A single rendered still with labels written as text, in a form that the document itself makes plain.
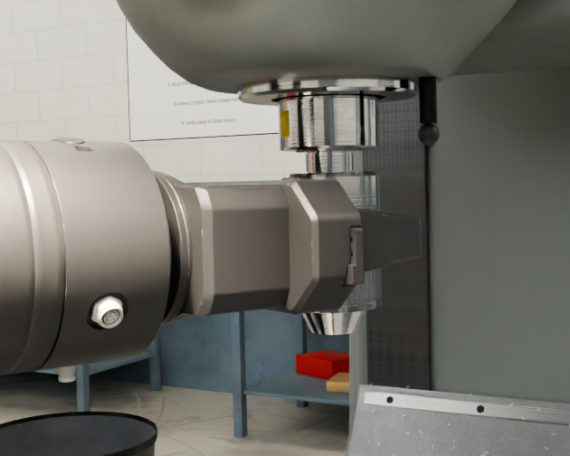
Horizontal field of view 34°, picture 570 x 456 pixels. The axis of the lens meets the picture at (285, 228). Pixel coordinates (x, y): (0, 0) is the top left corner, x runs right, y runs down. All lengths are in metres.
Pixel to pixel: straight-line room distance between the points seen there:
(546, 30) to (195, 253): 0.25
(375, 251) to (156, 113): 5.37
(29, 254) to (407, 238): 0.18
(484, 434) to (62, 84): 5.62
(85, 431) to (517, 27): 2.30
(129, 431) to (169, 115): 3.34
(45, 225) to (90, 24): 5.84
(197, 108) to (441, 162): 4.82
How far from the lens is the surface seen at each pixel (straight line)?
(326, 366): 4.79
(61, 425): 2.71
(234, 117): 5.45
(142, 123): 5.84
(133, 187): 0.35
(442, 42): 0.40
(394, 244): 0.42
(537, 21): 0.52
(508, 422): 0.81
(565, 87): 0.79
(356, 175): 0.42
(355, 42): 0.37
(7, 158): 0.34
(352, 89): 0.40
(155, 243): 0.34
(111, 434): 2.68
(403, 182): 0.82
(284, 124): 0.43
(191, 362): 5.73
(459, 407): 0.82
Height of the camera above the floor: 1.27
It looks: 3 degrees down
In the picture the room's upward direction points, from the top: 2 degrees counter-clockwise
